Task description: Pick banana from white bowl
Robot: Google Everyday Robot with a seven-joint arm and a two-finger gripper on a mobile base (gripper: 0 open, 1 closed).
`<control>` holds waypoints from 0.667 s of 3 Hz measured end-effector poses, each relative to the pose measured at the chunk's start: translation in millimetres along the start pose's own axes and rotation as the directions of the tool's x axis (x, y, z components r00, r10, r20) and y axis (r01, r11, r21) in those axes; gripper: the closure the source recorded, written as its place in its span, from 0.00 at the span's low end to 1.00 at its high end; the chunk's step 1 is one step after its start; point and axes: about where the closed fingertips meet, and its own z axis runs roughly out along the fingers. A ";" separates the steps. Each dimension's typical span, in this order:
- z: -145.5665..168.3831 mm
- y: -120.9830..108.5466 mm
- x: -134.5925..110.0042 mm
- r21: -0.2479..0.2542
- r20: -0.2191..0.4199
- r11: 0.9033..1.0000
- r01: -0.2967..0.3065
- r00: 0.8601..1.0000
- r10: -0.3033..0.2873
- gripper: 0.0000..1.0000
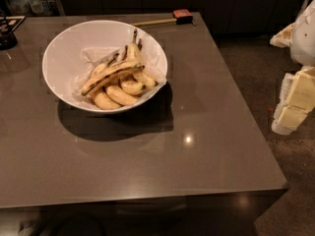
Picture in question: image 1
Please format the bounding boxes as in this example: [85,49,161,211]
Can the long top yellow banana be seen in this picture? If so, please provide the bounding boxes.
[81,59,144,95]

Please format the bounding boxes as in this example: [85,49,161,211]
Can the white ceramic bowl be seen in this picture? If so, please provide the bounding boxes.
[42,20,166,114]

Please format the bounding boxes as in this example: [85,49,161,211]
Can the front middle yellow banana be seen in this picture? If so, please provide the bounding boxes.
[105,86,138,106]

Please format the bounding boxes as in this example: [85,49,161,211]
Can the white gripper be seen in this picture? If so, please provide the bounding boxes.
[270,7,315,135]

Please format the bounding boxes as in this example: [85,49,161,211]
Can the small centre yellow banana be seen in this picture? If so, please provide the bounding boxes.
[120,80,146,95]

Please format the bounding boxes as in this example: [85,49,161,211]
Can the upright rear yellow banana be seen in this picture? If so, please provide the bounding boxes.
[126,29,142,63]

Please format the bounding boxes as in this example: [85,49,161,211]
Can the front left yellow banana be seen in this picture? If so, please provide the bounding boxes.
[91,88,121,110]

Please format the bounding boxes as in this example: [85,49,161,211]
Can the black object at left edge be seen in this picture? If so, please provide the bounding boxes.
[0,10,18,50]

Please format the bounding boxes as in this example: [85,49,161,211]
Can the right yellow banana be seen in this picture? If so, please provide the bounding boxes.
[133,71,158,89]

